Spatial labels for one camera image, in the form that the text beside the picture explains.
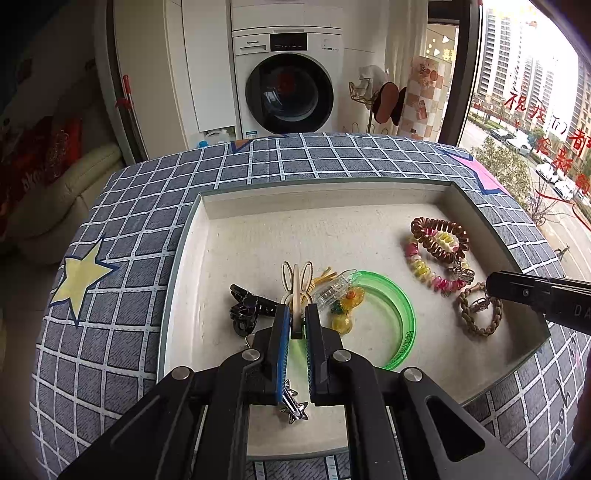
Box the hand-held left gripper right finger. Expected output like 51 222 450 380
304 304 539 480

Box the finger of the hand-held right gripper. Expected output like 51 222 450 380
486 271 591 334

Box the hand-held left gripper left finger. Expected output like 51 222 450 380
58 305 294 480

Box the gold bunny hair clip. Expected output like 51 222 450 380
281 261 315 340

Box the silver star hair clip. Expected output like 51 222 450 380
277 379 310 425

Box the silver heart charm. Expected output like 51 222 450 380
448 258 476 284

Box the brown braided bracelet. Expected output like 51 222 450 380
454 281 503 338

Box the green translucent bangle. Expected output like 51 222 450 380
295 270 417 372

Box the brown spiral hair tie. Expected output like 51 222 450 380
410 216 471 265

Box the grey-green shallow box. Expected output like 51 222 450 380
157 178 553 462

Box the black hair claw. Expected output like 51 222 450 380
228 283 280 337

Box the red writing window sticker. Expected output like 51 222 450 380
502 89 591 197

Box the grey checked star tablecloth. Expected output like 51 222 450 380
30 132 591 480

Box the white detergent bottle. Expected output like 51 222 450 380
198 128 237 149

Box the brown round stand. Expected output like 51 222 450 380
370 82 408 125

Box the white washing machine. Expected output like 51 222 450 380
231 27 345 140

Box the cream sofa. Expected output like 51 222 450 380
0 142 126 254

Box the white cabinet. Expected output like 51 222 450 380
181 0 239 136

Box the red patterned cushion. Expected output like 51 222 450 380
44 117 84 185

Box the dark red cushion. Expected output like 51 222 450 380
0 115 52 217

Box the white dryer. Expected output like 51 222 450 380
229 0 343 32

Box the pink yellow spiral hair tie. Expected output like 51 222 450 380
405 231 474 294

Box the wire rack with white cloth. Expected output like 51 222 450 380
348 65 385 112

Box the red door handle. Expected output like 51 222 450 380
115 75 136 110

